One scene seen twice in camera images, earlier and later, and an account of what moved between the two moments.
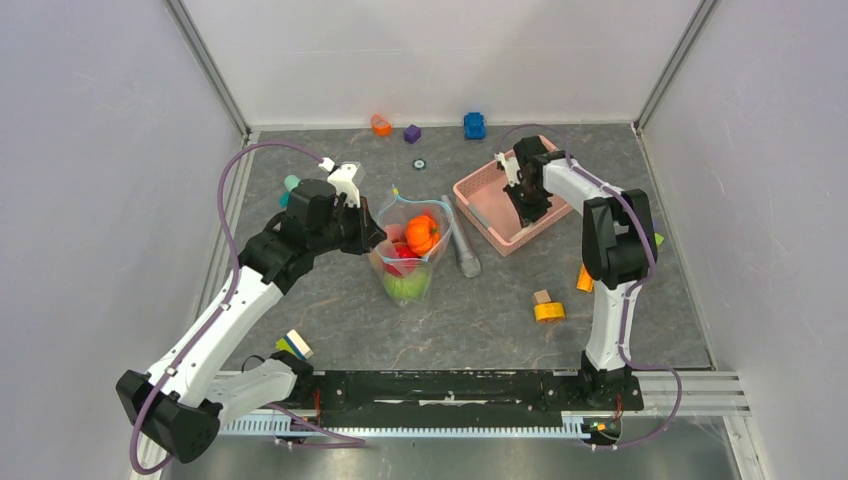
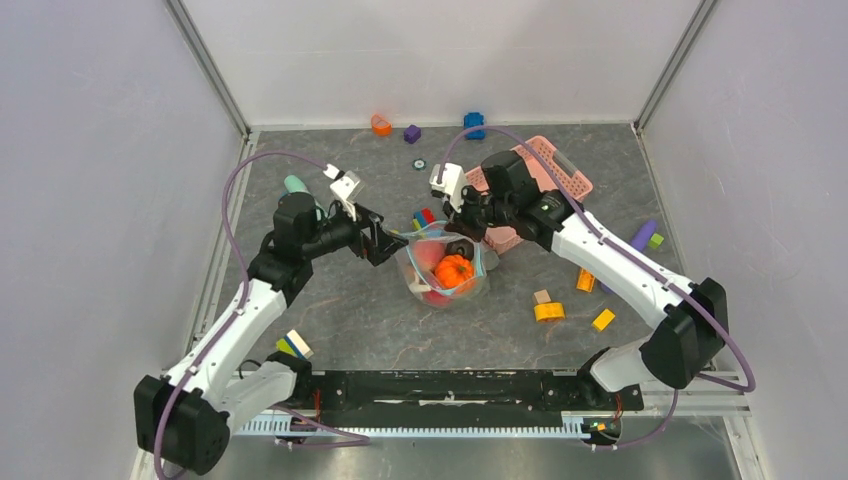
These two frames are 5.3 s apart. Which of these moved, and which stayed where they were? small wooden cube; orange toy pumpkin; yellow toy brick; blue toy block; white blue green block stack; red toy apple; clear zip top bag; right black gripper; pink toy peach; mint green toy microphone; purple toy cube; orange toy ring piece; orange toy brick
Moved: orange toy pumpkin; clear zip top bag; red toy apple; pink toy peach; right black gripper
Stayed: mint green toy microphone; purple toy cube; orange toy brick; orange toy ring piece; yellow toy brick; white blue green block stack; blue toy block; small wooden cube
